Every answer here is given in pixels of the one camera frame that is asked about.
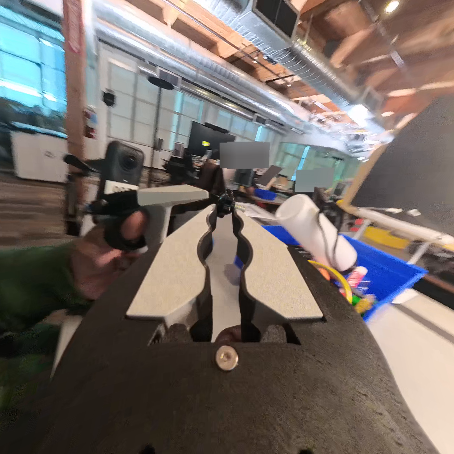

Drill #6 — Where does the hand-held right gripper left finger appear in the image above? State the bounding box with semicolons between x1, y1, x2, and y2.
127;204;218;341

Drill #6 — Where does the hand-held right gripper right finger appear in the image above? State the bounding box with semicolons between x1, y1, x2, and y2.
231;209;324;342

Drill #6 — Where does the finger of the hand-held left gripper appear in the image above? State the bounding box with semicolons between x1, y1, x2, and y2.
136;184;210;246

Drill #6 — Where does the black knob with screw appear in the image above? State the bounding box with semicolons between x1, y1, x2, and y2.
216;190;247;218

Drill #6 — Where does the large blue plastic bin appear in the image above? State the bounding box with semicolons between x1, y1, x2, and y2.
262;223;428;321

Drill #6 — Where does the person's left forearm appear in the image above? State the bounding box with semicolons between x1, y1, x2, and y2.
0;245;93;334

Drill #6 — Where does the person's left hand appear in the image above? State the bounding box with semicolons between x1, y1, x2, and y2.
72;210;149;301

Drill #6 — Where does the black stand with paddle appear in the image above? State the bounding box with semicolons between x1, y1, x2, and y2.
64;154;97;235

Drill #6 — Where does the red fire extinguisher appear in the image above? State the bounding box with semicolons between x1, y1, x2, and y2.
84;106;99;140

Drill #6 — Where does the black computer monitor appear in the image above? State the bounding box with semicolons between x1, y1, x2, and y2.
188;121;236;160

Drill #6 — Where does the white plastic bottle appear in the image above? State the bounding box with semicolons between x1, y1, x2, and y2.
275;193;359;272

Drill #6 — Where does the white printed paper sheet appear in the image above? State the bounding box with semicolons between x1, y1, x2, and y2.
245;204;278;221

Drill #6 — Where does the white red marker pen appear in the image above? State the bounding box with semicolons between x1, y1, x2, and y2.
349;266;369;288

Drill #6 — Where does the white recycling cabinet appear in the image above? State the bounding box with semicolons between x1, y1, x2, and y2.
11;128;70;183

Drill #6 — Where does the black pole with ribbed disc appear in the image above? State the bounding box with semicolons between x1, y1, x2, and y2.
147;76;175;186

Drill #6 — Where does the open laptop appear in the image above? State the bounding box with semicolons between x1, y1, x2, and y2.
257;165;283;187

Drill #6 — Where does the yellow storage bin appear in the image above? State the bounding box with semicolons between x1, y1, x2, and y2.
365;227;409;249

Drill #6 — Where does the white metal stand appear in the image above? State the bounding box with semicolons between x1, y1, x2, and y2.
349;206;454;263

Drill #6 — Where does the person's green jacket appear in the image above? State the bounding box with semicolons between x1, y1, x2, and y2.
0;319;66;408

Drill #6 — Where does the dark panel with wooden edge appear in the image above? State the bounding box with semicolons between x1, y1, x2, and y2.
346;96;454;227

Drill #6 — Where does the yellow network cable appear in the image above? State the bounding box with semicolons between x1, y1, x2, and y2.
308;260;354;304

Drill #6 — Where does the black bottle cord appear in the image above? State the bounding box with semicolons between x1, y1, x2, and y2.
317;211;352;271

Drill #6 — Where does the wooden support post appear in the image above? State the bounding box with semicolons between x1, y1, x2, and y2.
63;0;89;213

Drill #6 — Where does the metal air duct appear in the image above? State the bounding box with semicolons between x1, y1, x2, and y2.
213;0;384;118
92;0;306;132

